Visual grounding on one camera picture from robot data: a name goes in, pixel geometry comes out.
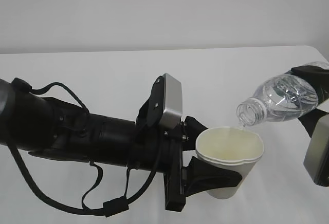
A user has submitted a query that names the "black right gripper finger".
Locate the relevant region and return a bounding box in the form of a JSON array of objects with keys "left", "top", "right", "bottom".
[
  {"left": 291, "top": 65, "right": 328, "bottom": 105},
  {"left": 298, "top": 108, "right": 328, "bottom": 138}
]

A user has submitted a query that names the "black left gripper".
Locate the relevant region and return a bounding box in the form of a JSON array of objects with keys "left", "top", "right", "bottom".
[{"left": 157, "top": 116, "right": 243, "bottom": 205}]

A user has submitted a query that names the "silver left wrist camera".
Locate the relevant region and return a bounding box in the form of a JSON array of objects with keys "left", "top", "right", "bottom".
[{"left": 159, "top": 73, "right": 182, "bottom": 129}]

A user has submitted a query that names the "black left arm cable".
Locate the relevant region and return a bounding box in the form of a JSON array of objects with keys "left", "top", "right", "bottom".
[{"left": 10, "top": 81, "right": 165, "bottom": 211}]

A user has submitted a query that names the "white paper cup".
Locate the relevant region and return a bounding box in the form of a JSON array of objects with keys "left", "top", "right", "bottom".
[{"left": 195, "top": 127, "right": 264, "bottom": 199}]

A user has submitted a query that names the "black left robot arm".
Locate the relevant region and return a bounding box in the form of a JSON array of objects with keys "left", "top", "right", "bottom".
[{"left": 1, "top": 74, "right": 242, "bottom": 211}]

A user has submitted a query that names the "clear water bottle green label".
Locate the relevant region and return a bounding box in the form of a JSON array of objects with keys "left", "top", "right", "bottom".
[{"left": 236, "top": 62, "right": 328, "bottom": 126}]

